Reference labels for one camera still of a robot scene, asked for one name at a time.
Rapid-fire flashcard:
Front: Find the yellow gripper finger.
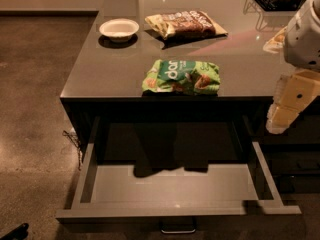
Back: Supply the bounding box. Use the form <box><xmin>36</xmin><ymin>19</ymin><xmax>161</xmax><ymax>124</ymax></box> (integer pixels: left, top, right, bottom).
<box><xmin>273</xmin><ymin>69</ymin><xmax>320</xmax><ymax>113</ymax></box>
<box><xmin>266</xmin><ymin>103</ymin><xmax>299</xmax><ymax>134</ymax></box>

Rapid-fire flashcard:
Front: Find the green rice chip bag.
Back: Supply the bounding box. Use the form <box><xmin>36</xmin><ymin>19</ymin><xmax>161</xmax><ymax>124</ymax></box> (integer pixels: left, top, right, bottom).
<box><xmin>142</xmin><ymin>60</ymin><xmax>220</xmax><ymax>95</ymax></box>

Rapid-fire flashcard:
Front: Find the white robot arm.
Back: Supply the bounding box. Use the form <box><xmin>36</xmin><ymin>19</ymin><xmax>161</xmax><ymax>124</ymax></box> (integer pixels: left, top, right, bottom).
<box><xmin>263</xmin><ymin>0</ymin><xmax>320</xmax><ymax>134</ymax></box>

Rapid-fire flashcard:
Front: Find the brown snack bag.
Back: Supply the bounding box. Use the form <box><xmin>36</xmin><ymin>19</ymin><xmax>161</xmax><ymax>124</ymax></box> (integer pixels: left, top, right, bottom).
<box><xmin>145</xmin><ymin>10</ymin><xmax>228</xmax><ymax>40</ymax></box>

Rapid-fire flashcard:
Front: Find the open grey top drawer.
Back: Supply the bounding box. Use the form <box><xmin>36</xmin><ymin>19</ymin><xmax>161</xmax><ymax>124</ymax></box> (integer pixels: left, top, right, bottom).
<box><xmin>56</xmin><ymin>117</ymin><xmax>301</xmax><ymax>229</ymax></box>

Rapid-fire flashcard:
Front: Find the dark grey cabinet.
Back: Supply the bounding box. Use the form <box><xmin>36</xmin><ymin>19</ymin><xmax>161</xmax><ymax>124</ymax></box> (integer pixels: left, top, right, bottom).
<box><xmin>61</xmin><ymin>94</ymin><xmax>319</xmax><ymax>193</ymax></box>

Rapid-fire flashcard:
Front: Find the yellow packet on counter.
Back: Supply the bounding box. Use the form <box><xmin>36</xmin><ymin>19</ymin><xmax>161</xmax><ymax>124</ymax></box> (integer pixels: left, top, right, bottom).
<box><xmin>263</xmin><ymin>27</ymin><xmax>287</xmax><ymax>54</ymax></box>

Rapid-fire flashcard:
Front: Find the white paper bowl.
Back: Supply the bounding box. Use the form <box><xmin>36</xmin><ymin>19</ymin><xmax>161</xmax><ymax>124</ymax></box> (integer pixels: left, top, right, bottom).
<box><xmin>99</xmin><ymin>18</ymin><xmax>139</xmax><ymax>43</ymax></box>

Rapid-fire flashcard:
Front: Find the black object floor corner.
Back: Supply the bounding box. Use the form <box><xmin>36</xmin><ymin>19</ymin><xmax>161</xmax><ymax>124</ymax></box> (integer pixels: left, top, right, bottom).
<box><xmin>0</xmin><ymin>223</ymin><xmax>29</xmax><ymax>240</ymax></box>

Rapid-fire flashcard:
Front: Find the silver drawer handle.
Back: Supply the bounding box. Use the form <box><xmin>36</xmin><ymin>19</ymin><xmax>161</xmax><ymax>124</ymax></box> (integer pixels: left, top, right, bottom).
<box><xmin>160</xmin><ymin>217</ymin><xmax>196</xmax><ymax>234</ymax></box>

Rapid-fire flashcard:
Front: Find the hanging cable at cabinet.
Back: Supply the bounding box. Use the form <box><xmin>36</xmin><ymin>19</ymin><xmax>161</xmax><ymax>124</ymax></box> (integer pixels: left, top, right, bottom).
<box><xmin>61</xmin><ymin>129</ymin><xmax>84</xmax><ymax>171</ymax></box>

